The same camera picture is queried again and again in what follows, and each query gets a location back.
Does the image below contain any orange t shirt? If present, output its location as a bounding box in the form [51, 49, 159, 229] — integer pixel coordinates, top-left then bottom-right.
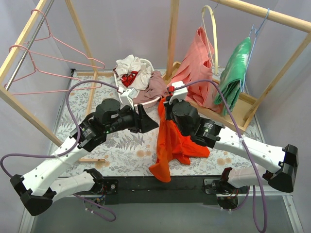
[149, 98, 210, 183]

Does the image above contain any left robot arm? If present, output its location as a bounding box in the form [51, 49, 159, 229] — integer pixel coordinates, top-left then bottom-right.
[10, 99, 158, 216]

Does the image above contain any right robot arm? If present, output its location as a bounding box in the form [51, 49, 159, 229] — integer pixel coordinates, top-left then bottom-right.
[164, 100, 298, 193]

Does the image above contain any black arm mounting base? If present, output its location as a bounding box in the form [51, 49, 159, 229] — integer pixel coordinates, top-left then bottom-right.
[75, 175, 240, 209]

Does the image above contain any cream plastic hanger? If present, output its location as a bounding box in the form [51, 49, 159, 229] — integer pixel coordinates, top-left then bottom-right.
[201, 5, 218, 75]

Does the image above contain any white laundry basket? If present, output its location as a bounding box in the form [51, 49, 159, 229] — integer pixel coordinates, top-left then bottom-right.
[113, 54, 163, 108]

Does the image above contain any floral patterned table mat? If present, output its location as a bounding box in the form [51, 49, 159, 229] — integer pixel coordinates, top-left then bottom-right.
[50, 67, 279, 177]

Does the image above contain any mauve cloth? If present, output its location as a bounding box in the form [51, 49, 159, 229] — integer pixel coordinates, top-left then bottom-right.
[133, 70, 168, 104]

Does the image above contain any red patterned cloth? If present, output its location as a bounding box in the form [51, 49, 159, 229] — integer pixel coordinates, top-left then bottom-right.
[121, 71, 138, 87]

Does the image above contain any salmon pink garment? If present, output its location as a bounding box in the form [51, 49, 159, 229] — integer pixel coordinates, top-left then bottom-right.
[170, 27, 223, 113]

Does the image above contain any right wooden clothes rack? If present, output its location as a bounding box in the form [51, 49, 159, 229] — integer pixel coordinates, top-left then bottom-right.
[163, 0, 311, 132]

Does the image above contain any wooden clothes rack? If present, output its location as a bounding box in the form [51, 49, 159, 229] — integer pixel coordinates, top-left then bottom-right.
[163, 0, 311, 132]
[0, 0, 106, 164]

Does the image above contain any white cloth in basket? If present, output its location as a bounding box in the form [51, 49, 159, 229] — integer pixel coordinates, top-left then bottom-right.
[115, 54, 153, 91]

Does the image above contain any green white garment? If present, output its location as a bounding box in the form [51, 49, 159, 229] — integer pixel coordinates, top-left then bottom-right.
[214, 37, 251, 116]

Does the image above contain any left wooden clothes rack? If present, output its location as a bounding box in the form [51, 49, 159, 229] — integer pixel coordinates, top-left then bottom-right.
[0, 0, 106, 164]

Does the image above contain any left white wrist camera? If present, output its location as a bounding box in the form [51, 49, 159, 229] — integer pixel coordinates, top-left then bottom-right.
[120, 88, 138, 109]

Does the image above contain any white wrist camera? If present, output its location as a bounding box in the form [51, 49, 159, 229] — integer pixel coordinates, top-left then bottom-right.
[120, 88, 138, 109]
[167, 81, 188, 105]

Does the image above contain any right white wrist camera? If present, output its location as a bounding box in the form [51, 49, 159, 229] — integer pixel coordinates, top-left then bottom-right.
[167, 81, 188, 105]

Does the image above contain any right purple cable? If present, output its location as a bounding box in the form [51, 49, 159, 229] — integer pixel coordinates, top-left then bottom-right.
[179, 80, 268, 233]

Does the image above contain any purple cable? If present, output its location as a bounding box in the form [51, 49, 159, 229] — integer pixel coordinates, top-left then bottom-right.
[179, 80, 268, 233]
[0, 80, 124, 222]

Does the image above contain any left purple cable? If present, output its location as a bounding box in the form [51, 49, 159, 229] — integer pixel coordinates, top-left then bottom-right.
[0, 80, 124, 222]

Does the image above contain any pink wire hanger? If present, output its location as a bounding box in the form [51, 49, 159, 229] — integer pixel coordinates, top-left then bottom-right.
[31, 9, 105, 70]
[3, 45, 102, 96]

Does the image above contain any light blue wire hanger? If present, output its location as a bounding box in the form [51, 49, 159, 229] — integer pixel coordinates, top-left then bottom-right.
[240, 8, 270, 92]

